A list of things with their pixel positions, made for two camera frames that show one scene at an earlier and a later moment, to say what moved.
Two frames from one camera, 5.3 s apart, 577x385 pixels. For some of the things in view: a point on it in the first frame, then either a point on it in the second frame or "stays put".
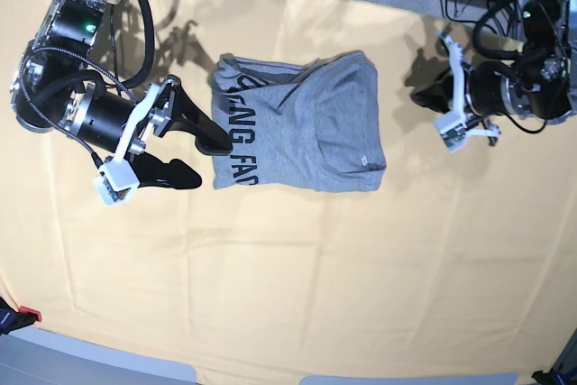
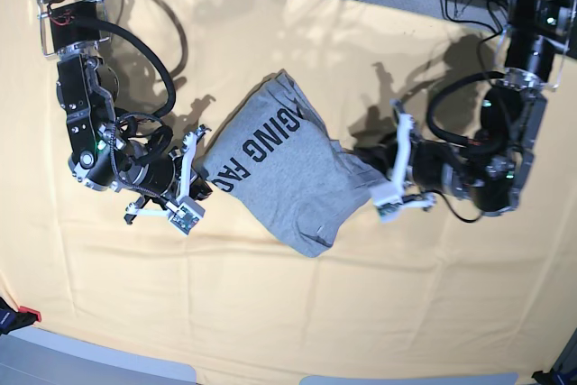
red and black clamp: (12, 319) stays put
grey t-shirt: (314, 128) -> (272, 159)
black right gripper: (490, 90) -> (435, 166)
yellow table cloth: (462, 261) stays put
